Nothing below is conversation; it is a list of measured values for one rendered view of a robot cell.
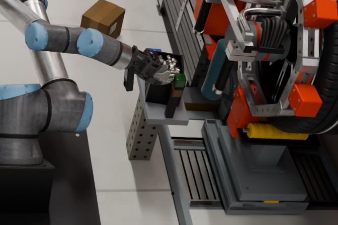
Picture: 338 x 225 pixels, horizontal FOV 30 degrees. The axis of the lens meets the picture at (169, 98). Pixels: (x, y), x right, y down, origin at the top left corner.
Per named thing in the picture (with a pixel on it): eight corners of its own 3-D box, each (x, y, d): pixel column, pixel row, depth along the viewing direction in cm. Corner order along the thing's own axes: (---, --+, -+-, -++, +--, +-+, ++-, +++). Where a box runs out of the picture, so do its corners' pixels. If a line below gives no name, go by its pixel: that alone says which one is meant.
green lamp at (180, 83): (184, 88, 237) (187, 80, 235) (174, 87, 236) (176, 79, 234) (182, 81, 240) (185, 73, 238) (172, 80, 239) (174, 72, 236)
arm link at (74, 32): (59, 24, 217) (74, 27, 207) (88, 27, 224) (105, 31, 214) (55, 50, 219) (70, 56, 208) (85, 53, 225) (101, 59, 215)
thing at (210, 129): (302, 215, 277) (310, 201, 271) (225, 215, 266) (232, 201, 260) (268, 134, 313) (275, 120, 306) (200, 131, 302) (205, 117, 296)
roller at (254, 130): (311, 143, 252) (316, 132, 248) (243, 140, 244) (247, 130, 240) (306, 132, 256) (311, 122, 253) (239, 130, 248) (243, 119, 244)
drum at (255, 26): (282, 70, 233) (296, 39, 224) (229, 66, 227) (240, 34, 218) (271, 46, 243) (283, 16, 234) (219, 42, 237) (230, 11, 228)
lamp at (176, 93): (181, 98, 240) (183, 90, 238) (171, 97, 239) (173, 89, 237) (179, 91, 243) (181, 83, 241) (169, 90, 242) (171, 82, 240)
